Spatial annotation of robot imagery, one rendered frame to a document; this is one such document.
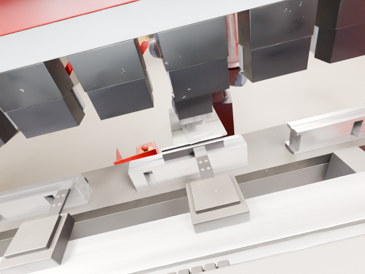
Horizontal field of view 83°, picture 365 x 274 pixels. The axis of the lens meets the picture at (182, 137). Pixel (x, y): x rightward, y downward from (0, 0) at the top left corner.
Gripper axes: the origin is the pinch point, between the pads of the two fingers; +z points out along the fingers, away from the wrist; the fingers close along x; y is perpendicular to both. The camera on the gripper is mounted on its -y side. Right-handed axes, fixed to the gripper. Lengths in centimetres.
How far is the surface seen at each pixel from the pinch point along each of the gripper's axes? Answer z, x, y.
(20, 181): -20, -184, -181
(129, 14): -19.4, -10.6, 34.7
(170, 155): 9.1, -11.4, 7.3
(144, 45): -19.7, -9.2, 22.2
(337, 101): 8, 189, -147
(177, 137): 4.2, -7.1, 3.2
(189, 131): 3.2, -2.4, 2.4
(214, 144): 10.4, 3.0, 8.6
